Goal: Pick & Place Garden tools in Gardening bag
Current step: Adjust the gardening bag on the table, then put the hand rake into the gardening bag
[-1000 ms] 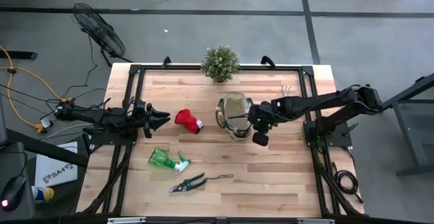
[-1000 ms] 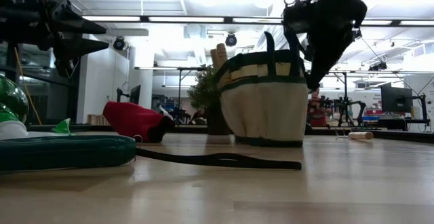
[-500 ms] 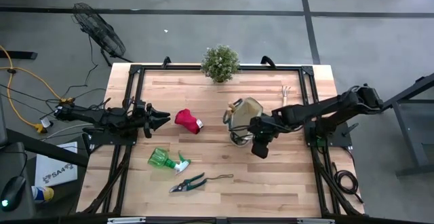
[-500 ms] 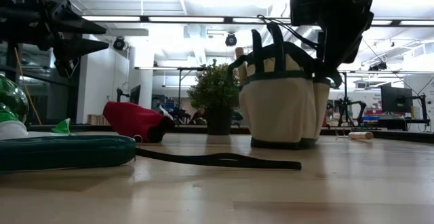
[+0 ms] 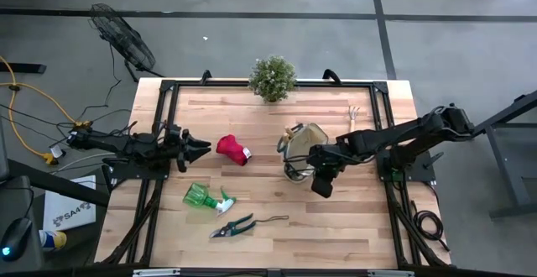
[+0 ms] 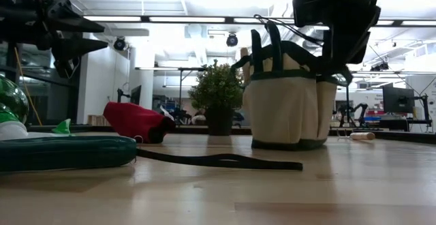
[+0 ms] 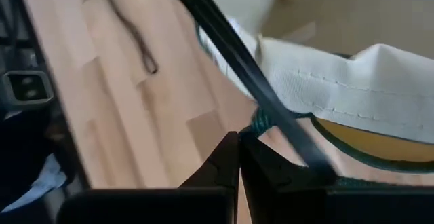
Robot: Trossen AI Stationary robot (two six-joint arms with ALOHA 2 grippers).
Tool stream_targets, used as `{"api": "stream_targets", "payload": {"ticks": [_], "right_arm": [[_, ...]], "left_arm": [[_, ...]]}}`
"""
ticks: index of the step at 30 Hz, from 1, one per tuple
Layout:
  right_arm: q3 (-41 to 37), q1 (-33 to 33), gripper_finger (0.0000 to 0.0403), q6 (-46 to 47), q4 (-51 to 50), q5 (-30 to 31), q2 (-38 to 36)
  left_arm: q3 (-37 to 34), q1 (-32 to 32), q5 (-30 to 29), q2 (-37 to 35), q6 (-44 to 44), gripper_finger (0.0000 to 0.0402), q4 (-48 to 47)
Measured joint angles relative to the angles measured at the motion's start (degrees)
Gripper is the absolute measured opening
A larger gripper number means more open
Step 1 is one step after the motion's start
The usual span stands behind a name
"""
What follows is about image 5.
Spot black floor fan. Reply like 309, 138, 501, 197
87, 3, 165, 83

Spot white printed box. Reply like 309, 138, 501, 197
42, 175, 96, 232

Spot coiled black cable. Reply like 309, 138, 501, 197
410, 201, 451, 253

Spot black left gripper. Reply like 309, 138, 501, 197
167, 129, 212, 173

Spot potted green plant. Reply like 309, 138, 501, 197
248, 55, 298, 103

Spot yellow and blue object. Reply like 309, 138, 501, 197
39, 229, 68, 252

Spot yellow extension cord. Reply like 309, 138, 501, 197
0, 56, 91, 165

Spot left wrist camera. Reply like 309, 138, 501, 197
166, 124, 184, 143

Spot cream and green gardening bag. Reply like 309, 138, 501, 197
276, 122, 331, 183

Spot black aluminium table frame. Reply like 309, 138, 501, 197
100, 78, 449, 269

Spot black floor bar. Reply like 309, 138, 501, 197
0, 62, 47, 75

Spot black fan power cable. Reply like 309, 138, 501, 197
77, 44, 133, 123

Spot green spray bottle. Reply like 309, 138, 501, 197
182, 182, 237, 217

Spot green pruning shears with strap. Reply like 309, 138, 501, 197
208, 212, 289, 239

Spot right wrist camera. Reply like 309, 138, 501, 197
310, 175, 337, 199

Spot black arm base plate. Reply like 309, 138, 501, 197
102, 161, 172, 181
376, 150, 437, 185

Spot black computer mouse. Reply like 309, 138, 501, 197
0, 217, 34, 263

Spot silver frame bracket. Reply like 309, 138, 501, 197
132, 268, 181, 277
367, 269, 415, 277

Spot black desk with slanted beam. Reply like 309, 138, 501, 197
463, 90, 537, 219

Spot black desk with mouse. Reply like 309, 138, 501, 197
0, 117, 111, 274

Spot red gardening glove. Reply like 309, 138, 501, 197
215, 133, 253, 167

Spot small hand rake wooden handle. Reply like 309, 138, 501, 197
347, 105, 361, 132

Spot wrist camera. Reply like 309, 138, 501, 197
166, 124, 184, 143
310, 175, 337, 199

